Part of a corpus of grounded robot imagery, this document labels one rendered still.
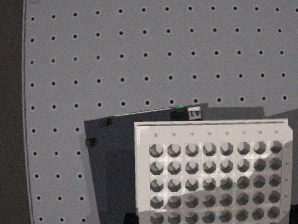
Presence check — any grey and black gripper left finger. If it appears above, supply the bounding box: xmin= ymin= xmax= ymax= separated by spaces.
xmin=123 ymin=213 xmax=139 ymax=224

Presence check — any white well plate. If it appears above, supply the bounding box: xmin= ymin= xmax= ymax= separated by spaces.
xmin=134 ymin=119 xmax=293 ymax=224

